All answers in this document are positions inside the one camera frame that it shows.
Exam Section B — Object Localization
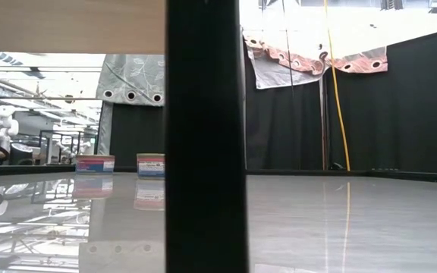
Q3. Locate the black curtain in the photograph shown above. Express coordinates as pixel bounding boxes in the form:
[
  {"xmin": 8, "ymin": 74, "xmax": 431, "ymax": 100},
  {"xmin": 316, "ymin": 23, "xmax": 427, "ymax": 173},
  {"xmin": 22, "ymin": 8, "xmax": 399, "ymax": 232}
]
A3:
[
  {"xmin": 110, "ymin": 102, "xmax": 166, "ymax": 171},
  {"xmin": 245, "ymin": 25, "xmax": 437, "ymax": 175}
]

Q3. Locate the wooden shelf board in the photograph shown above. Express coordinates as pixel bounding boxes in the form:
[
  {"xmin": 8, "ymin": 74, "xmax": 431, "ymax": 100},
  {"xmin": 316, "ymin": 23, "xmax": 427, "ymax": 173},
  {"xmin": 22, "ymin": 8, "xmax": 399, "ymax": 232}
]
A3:
[{"xmin": 0, "ymin": 0, "xmax": 165, "ymax": 55}]

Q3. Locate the grey leaf pattern curtain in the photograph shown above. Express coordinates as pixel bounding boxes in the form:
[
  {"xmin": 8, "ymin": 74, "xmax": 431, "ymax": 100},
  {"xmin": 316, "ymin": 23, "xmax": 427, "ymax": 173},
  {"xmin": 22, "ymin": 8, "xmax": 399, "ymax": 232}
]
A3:
[{"xmin": 96, "ymin": 53, "xmax": 166, "ymax": 155}]

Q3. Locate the black table frame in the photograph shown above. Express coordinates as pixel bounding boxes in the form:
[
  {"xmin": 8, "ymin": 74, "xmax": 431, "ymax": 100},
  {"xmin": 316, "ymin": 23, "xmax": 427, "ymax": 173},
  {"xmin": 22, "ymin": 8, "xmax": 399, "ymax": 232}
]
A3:
[{"xmin": 0, "ymin": 163, "xmax": 437, "ymax": 186}]

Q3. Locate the black metal rack frame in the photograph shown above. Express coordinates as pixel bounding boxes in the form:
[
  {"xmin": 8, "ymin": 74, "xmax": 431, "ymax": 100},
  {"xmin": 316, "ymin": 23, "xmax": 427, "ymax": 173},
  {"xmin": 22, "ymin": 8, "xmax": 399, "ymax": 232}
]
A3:
[{"xmin": 38, "ymin": 129, "xmax": 98, "ymax": 165}]

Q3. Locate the black box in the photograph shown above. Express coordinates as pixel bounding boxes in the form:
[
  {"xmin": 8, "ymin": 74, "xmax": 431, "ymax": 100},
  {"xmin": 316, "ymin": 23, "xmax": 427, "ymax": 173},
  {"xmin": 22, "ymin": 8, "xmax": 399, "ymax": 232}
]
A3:
[{"xmin": 8, "ymin": 143, "xmax": 34, "ymax": 166}]

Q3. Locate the blue red label seafood can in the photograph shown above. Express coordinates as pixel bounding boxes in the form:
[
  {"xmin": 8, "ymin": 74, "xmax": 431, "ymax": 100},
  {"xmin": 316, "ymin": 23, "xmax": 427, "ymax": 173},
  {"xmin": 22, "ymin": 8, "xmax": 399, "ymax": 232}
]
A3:
[
  {"xmin": 74, "ymin": 154, "xmax": 116, "ymax": 175},
  {"xmin": 136, "ymin": 152, "xmax": 166, "ymax": 180}
]

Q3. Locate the grey metal pole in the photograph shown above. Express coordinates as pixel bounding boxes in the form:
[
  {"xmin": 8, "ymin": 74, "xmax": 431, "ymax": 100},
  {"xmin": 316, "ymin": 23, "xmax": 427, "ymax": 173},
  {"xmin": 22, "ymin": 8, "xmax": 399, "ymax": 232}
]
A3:
[{"xmin": 319, "ymin": 75, "xmax": 329, "ymax": 171}]

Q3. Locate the black shelf side panel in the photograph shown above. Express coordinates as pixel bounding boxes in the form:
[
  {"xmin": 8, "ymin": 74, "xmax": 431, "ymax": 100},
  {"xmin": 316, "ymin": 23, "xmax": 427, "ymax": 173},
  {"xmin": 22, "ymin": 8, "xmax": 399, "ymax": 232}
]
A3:
[{"xmin": 164, "ymin": 0, "xmax": 249, "ymax": 273}]

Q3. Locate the yellow cable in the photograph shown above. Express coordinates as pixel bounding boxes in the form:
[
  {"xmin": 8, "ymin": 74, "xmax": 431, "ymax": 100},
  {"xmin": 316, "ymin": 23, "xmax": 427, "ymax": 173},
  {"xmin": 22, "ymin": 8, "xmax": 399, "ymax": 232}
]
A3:
[{"xmin": 323, "ymin": 0, "xmax": 352, "ymax": 172}]

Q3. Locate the white pink grommet curtain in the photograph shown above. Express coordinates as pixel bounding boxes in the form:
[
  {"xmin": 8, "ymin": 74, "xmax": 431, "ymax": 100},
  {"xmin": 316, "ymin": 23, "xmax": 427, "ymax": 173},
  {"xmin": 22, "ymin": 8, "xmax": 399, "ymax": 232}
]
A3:
[{"xmin": 240, "ymin": 0, "xmax": 389, "ymax": 90}]

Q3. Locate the grey metal rail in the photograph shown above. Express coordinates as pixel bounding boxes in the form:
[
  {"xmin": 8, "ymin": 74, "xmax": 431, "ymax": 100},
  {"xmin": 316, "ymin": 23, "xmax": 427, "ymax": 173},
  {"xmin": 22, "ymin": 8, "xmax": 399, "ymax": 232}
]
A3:
[{"xmin": 0, "ymin": 96, "xmax": 104, "ymax": 102}]

